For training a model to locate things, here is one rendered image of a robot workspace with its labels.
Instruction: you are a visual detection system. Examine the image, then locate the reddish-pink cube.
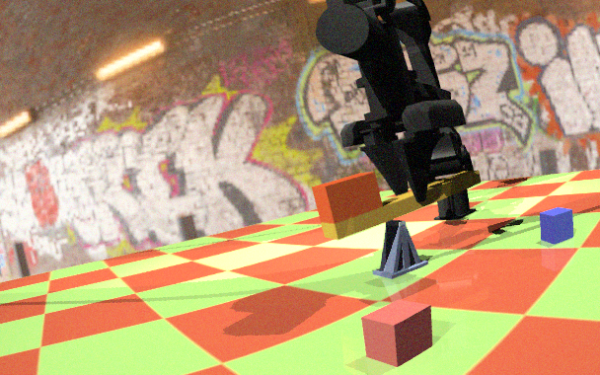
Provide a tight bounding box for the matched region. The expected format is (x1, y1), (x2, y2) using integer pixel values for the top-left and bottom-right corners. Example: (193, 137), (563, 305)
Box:
(361, 299), (433, 367)

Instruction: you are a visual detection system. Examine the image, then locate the blue cube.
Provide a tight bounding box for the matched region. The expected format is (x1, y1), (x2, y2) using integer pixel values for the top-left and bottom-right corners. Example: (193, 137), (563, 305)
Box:
(540, 207), (574, 244)

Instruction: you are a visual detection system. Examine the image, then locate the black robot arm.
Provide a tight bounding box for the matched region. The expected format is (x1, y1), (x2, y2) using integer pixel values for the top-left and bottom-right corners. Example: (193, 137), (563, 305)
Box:
(315, 0), (476, 221)

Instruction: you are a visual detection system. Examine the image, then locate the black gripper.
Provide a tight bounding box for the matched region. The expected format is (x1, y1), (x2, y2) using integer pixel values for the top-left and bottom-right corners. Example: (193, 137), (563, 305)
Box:
(340, 61), (467, 202)

